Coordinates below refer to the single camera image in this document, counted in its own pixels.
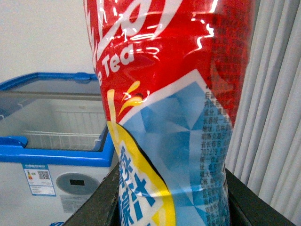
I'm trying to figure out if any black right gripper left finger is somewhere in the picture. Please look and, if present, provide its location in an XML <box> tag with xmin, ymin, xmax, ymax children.
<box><xmin>64</xmin><ymin>163</ymin><xmax>120</xmax><ymax>226</ymax></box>

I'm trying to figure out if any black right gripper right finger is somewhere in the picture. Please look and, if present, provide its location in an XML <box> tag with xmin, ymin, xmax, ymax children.
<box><xmin>226</xmin><ymin>169</ymin><xmax>294</xmax><ymax>226</ymax></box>

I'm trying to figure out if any blue plastic shopping basket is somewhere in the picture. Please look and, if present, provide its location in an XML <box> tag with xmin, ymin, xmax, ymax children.
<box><xmin>48</xmin><ymin>221</ymin><xmax>65</xmax><ymax>226</ymax></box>

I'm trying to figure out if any white wire freezer basket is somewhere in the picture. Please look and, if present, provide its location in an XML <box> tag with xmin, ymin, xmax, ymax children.
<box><xmin>22</xmin><ymin>111</ymin><xmax>106</xmax><ymax>152</ymax></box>

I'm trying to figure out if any glass sliding freezer lid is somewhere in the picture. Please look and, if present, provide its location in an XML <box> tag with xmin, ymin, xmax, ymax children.
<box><xmin>0</xmin><ymin>72</ymin><xmax>102</xmax><ymax>118</ymax></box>

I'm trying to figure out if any red iced tea bottle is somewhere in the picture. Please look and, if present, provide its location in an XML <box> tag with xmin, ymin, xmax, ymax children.
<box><xmin>83</xmin><ymin>0</ymin><xmax>255</xmax><ymax>226</ymax></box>

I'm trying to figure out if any white pleated curtain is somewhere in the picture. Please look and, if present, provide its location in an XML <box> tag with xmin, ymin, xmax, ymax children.
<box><xmin>226</xmin><ymin>0</ymin><xmax>301</xmax><ymax>225</ymax></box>

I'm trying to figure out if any white blue chest freezer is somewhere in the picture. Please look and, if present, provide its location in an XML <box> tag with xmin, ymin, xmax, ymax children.
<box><xmin>0</xmin><ymin>72</ymin><xmax>118</xmax><ymax>226</ymax></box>

